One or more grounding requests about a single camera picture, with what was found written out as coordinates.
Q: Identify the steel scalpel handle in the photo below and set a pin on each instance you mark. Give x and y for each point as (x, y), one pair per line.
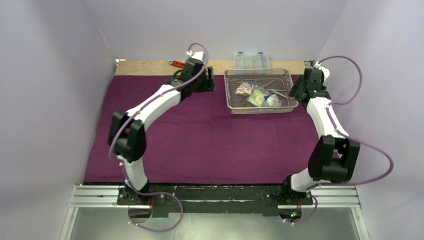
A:
(280, 93)

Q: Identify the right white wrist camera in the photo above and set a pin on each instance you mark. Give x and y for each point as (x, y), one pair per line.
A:
(325, 71)

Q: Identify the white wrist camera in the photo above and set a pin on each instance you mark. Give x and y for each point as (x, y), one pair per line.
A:
(198, 55)
(325, 71)

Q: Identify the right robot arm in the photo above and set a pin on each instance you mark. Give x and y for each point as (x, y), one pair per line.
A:
(334, 156)

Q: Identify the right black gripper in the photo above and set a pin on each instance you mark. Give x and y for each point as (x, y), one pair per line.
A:
(297, 91)

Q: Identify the clear plastic compartment box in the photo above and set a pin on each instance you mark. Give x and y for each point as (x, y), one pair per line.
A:
(251, 60)

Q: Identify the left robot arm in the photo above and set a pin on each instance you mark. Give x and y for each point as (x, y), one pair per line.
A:
(127, 133)

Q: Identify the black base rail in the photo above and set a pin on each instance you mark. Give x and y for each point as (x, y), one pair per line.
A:
(159, 200)

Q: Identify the purple cloth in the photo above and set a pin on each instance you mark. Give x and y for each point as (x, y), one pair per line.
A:
(199, 142)

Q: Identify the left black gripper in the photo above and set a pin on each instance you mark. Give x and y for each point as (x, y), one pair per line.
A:
(208, 85)

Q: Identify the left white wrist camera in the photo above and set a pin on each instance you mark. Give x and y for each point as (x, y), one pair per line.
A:
(198, 55)

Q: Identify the pink white gauze packet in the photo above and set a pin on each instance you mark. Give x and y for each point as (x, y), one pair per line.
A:
(244, 89)

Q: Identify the green white gauze packet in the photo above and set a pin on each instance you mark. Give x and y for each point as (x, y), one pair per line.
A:
(257, 97)

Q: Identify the blue white gauze packet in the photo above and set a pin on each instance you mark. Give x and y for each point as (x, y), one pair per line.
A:
(272, 100)

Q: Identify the metal wire mesh tray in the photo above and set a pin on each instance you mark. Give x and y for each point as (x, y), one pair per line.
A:
(273, 78)

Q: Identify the orange handled adjustable wrench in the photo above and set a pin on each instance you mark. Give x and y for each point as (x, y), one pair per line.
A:
(177, 64)

